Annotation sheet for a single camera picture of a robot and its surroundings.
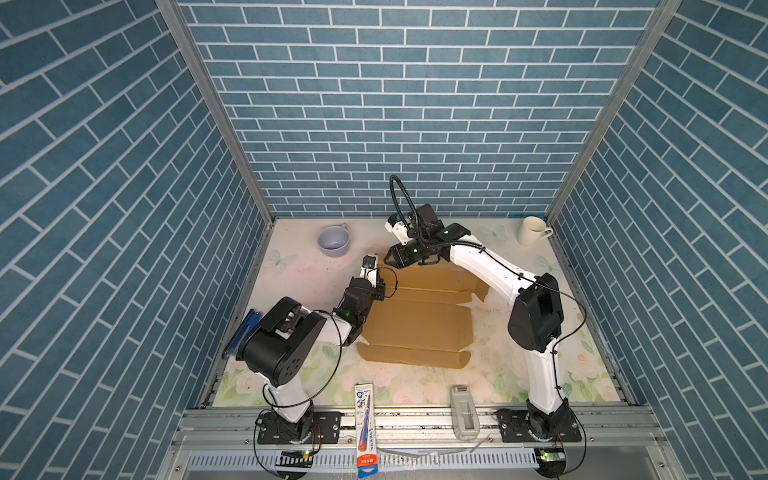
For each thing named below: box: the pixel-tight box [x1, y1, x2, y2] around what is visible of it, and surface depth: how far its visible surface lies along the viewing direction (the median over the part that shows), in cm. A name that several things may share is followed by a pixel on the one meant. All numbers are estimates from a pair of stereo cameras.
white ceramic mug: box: [518, 216, 554, 247], surface depth 111 cm
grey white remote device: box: [450, 385, 481, 441], surface depth 75 cm
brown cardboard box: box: [357, 261, 489, 369], surface depth 93 cm
